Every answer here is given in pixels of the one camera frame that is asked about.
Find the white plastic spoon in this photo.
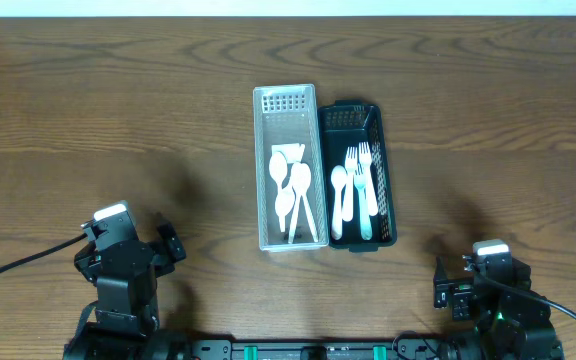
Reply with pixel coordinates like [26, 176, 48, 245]
[269, 152, 288, 232]
[331, 165, 347, 240]
[275, 186, 295, 232]
[288, 162, 311, 244]
[289, 161, 320, 243]

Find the white plastic fork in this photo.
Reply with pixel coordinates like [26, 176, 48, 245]
[354, 164, 373, 241]
[342, 146, 358, 222]
[359, 142, 378, 216]

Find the clear plastic basket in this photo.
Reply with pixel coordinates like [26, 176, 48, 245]
[253, 84, 329, 252]

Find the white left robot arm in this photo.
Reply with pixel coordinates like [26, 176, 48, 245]
[63, 213, 192, 360]

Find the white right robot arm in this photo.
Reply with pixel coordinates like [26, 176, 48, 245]
[433, 253, 565, 360]

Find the dark green plastic basket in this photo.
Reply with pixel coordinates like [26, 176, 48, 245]
[318, 100, 397, 253]

